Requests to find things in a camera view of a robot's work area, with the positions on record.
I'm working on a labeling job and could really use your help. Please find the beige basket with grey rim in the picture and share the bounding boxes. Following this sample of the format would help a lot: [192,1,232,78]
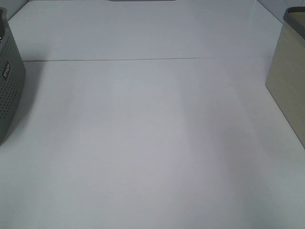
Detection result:
[265,6,305,146]

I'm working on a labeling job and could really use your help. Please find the grey perforated plastic basket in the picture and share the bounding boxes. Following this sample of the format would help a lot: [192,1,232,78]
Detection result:
[0,7,26,142]

